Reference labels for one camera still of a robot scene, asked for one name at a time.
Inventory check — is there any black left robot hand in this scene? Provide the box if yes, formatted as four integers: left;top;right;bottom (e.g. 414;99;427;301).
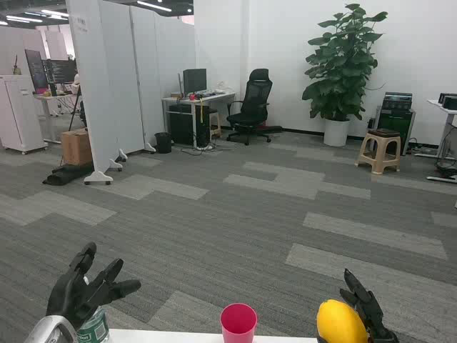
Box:
46;242;142;330

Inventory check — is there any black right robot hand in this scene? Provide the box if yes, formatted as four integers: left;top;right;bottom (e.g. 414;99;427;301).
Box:
338;268;399;343

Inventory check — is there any yellow lemon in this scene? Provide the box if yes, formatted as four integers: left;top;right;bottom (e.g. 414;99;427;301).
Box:
316;299;368;343

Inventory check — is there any clear green-label water bottle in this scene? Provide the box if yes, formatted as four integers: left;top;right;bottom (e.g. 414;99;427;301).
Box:
76;305;110;343

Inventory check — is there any black floor bag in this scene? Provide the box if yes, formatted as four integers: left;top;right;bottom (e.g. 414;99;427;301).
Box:
42;164;95;187

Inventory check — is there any pink plastic cup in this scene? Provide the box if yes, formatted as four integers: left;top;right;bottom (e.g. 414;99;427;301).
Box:
220;303;258;343

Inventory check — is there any brown cardboard box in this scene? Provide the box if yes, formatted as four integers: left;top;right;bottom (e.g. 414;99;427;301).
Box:
60;128;94;166

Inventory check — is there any beige plastic stool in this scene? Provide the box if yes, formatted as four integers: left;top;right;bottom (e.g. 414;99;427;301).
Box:
354;128;402;176

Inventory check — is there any black trash bin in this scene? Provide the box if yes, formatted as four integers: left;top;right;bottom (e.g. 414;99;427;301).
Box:
154;131;173;155

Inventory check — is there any white plant pot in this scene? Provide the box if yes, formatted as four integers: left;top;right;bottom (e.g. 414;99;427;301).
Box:
323;119;351;147

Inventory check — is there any white rolling cabinet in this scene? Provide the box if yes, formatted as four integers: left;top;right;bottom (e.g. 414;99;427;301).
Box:
0;74;49;156

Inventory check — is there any light wooden office desk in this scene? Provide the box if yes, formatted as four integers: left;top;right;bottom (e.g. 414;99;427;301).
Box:
34;91;82;144

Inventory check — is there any black green computer case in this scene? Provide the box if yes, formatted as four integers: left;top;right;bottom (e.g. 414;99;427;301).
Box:
376;91;416;156

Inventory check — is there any black computer tower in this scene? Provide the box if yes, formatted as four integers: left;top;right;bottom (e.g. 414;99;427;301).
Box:
168;104;211;147

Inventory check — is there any white folding partition screen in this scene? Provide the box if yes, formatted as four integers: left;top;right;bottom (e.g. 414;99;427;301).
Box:
65;0;196;186

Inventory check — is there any white standing desk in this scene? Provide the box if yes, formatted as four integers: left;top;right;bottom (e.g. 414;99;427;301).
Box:
413;99;457;184

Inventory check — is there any small wooden stool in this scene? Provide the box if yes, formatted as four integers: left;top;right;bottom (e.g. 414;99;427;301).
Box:
208;109;223;141

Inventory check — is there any wide black code monitor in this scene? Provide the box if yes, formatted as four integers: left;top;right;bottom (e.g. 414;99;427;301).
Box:
45;59;79;85

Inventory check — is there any tall vertical black monitor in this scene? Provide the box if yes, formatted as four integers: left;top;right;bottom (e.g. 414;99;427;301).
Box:
24;49;49;95

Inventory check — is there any black mesh office chair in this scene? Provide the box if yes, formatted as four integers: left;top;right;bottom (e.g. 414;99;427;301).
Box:
226;68;273;146

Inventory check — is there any white desk with clutter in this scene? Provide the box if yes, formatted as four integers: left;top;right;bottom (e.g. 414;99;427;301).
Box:
161;89;237;149

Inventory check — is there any black desktop monitor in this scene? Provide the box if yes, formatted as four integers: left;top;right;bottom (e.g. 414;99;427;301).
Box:
182;68;208;96

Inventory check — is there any large green leafy plant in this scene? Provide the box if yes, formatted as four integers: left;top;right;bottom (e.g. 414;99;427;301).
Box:
301;3;389;123

